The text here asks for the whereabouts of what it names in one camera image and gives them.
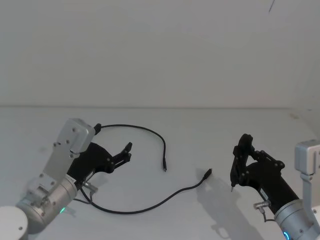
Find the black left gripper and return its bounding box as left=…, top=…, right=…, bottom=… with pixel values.
left=66, top=141, right=133, bottom=186

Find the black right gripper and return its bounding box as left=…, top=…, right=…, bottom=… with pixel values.
left=229, top=133, right=300, bottom=216

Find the black cable with plug end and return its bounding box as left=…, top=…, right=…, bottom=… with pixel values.
left=73, top=168, right=214, bottom=215
left=94, top=122, right=168, bottom=173

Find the white table cloth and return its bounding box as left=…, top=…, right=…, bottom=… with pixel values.
left=0, top=106, right=320, bottom=240

